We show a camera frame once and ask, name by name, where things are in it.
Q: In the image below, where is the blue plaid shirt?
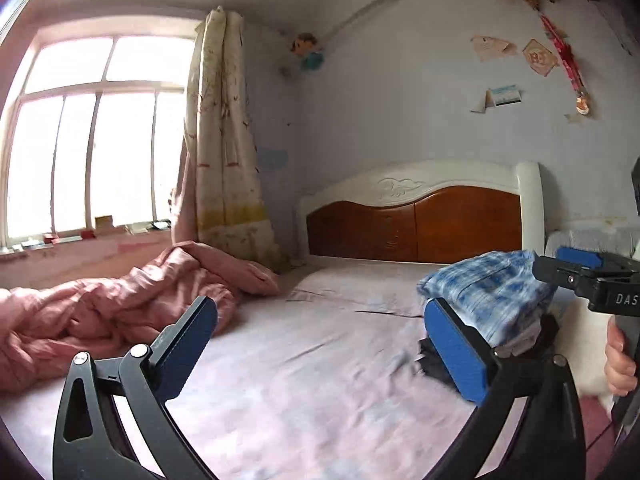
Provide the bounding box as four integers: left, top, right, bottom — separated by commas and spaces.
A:
418, 250, 556, 348

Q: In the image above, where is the person's right hand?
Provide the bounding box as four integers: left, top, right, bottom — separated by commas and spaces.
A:
604, 318, 638, 396

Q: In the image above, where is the folded white garment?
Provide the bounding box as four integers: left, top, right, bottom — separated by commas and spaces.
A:
494, 321, 541, 359

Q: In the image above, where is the cream pillow at bedside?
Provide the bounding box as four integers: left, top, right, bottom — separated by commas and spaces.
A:
550, 289, 613, 412

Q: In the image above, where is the folded black jacket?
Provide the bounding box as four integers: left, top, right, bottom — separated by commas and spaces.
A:
416, 314, 560, 393

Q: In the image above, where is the pink crumpled quilt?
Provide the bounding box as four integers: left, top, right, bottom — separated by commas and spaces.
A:
1, 242, 280, 393

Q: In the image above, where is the white and wood headboard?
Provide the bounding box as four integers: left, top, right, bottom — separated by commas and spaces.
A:
297, 159, 546, 264

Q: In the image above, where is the red hanging knot ornament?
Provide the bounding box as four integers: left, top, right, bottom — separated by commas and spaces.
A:
538, 12, 591, 116

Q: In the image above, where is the pink flat pillow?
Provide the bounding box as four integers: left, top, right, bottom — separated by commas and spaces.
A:
288, 263, 440, 318

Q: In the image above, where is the pink floral bed sheet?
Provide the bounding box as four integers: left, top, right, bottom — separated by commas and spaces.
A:
1, 268, 473, 479

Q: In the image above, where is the small box on windowsill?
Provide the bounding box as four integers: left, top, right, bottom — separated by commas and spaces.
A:
94, 214, 114, 230

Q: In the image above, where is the cream patterned curtain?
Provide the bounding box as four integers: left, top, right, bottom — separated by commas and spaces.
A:
171, 6, 288, 272

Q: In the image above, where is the white framed window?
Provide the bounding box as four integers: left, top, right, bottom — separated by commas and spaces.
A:
1, 14, 198, 249

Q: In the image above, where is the blue picture card on wall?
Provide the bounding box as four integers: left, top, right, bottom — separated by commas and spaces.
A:
470, 84, 522, 114

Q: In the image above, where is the square red wall sticker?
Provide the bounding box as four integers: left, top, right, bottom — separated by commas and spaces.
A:
522, 39, 558, 77

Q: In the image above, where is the cartoon doll wall decoration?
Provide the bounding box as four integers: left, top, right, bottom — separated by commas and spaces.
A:
290, 32, 324, 72

